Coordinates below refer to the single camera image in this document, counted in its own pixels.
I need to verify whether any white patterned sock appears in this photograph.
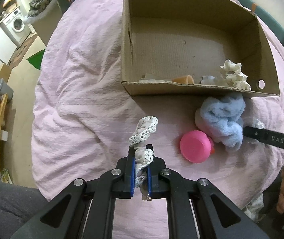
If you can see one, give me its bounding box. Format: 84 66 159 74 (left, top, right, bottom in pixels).
244 118 265 144

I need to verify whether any orange small cup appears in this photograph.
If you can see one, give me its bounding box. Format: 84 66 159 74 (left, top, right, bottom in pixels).
172 75 194 84

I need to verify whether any pink rubber duck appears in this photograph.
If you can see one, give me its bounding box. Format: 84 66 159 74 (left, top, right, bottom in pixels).
179 130 215 164

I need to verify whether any brown cardboard box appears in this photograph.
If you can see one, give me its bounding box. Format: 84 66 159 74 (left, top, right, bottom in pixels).
121 0 280 97

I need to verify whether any beige laundry bin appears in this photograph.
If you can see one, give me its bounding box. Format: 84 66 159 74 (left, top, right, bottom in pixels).
32 0 62 46

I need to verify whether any small cardboard box on floor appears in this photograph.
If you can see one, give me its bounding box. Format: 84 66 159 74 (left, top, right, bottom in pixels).
0 63 11 83

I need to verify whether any grey small bin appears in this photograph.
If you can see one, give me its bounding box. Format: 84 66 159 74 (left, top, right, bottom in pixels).
0 78 14 102

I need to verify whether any cream white scrunchie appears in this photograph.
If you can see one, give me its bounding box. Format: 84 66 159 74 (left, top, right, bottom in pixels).
220 59 251 91

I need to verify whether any green plastic dustpan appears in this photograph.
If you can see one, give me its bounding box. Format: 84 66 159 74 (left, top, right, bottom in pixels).
27 49 45 70

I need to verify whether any patterned floor mat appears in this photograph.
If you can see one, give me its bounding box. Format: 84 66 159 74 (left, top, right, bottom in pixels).
8 34 38 69

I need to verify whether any light blue fluffy cloth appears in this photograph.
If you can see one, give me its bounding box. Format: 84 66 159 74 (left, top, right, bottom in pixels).
194 93 245 152

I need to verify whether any beige lace scrunchie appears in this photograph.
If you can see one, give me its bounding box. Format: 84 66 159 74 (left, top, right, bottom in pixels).
129 116 158 188

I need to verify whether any white washing machine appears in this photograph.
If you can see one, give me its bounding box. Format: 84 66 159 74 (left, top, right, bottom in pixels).
0 7 31 48

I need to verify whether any teal headboard cushion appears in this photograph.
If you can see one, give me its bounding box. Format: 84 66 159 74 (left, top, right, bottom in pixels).
238 0 284 46

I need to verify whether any pink bed duvet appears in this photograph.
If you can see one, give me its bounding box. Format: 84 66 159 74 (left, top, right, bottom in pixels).
31 0 284 239

